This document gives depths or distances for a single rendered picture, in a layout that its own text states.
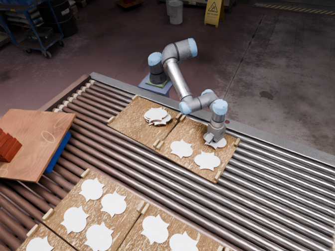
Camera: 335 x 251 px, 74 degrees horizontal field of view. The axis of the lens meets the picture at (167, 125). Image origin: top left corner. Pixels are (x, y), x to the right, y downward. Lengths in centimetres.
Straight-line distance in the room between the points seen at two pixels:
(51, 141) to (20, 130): 26
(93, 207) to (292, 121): 247
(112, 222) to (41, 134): 72
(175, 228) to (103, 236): 34
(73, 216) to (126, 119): 70
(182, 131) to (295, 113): 198
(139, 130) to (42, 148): 59
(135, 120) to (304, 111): 229
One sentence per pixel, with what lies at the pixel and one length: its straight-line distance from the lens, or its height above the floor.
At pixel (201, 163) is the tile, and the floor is 95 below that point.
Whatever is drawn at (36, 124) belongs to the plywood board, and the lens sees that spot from 167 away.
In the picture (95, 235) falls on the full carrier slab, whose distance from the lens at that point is 123.
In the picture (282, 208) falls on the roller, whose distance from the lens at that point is 133.
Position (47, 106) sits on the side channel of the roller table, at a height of 95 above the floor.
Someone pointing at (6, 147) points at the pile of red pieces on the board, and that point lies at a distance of 152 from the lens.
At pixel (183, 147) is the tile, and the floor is 95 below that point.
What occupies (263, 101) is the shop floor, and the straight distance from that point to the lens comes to 322.
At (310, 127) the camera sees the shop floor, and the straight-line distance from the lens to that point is 310.
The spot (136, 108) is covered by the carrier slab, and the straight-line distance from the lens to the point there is 166.
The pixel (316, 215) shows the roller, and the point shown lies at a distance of 138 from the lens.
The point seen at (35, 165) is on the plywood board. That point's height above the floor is 104.
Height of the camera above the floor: 207
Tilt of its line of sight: 48 degrees down
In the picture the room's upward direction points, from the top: 5 degrees counter-clockwise
